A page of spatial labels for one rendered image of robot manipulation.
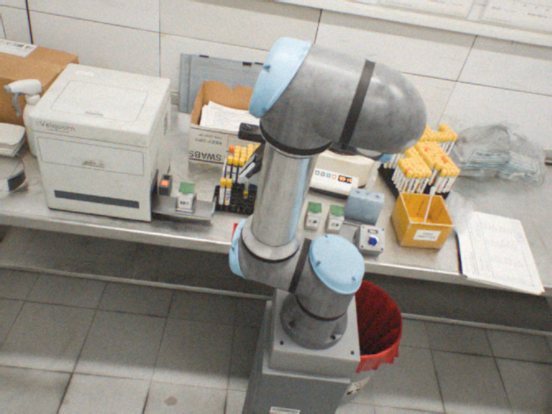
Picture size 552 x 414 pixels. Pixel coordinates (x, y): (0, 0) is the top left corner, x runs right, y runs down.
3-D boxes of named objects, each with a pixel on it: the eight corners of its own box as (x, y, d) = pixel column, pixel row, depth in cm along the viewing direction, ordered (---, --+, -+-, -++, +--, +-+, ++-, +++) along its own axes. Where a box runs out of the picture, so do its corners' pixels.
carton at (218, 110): (186, 163, 158) (187, 122, 148) (200, 116, 180) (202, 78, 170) (262, 173, 160) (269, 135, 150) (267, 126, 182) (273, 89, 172)
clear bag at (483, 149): (451, 178, 175) (472, 135, 163) (430, 149, 187) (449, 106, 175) (513, 177, 182) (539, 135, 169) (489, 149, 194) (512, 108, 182)
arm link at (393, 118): (466, 77, 61) (400, 124, 109) (379, 52, 61) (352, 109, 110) (434, 167, 62) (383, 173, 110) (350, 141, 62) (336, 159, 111)
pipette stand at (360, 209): (342, 223, 149) (350, 198, 142) (343, 208, 154) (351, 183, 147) (374, 230, 148) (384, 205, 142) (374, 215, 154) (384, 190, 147)
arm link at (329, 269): (346, 326, 100) (366, 287, 90) (282, 305, 101) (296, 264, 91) (354, 281, 108) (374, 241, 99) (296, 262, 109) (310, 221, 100)
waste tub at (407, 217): (398, 246, 145) (410, 223, 138) (388, 215, 154) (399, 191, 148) (442, 250, 146) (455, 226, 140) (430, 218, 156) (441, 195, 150)
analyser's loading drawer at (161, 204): (138, 213, 135) (137, 199, 132) (144, 197, 140) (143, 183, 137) (212, 223, 137) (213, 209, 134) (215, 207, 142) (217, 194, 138)
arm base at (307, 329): (340, 358, 105) (353, 334, 99) (273, 337, 106) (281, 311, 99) (349, 302, 116) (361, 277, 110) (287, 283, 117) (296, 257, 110)
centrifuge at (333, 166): (292, 186, 158) (298, 156, 149) (305, 138, 180) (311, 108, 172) (365, 204, 157) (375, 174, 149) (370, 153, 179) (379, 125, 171)
